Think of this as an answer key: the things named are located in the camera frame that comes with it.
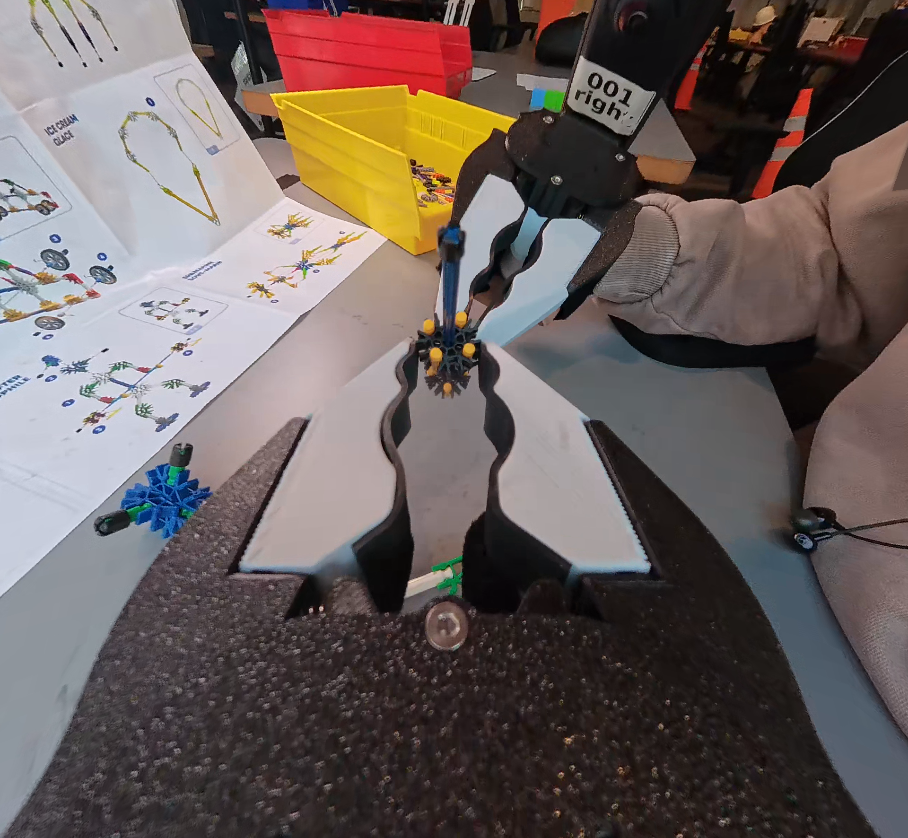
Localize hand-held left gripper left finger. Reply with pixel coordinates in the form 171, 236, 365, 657
236, 339, 429, 615

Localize orange traffic cone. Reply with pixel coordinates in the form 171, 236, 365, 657
752, 87, 818, 201

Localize person's right forearm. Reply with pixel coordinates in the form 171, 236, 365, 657
596, 122, 908, 357

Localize colourful rod connector toy model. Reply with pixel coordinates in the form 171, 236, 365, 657
94, 444, 466, 601

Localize blue toy rod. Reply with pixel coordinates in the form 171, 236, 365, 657
437, 226, 469, 335

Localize black yellow toy wheel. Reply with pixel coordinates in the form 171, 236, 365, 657
416, 311, 483, 399

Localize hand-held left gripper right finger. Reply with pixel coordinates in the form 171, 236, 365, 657
463, 342, 655, 615

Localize black bag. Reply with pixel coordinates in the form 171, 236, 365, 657
534, 13, 590, 69

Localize person's beige printed hoodie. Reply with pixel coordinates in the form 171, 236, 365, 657
802, 363, 908, 740

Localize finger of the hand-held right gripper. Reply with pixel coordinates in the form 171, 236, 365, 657
473, 211, 611, 347
447, 172, 540, 325

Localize black earphones with cable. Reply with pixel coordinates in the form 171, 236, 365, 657
791, 505, 908, 552

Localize pile of small building parts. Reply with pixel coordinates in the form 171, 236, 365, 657
409, 157, 458, 208

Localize red plastic bin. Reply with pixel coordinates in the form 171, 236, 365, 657
263, 9, 475, 98

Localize white building instruction sheet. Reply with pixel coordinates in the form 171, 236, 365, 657
0, 0, 387, 598

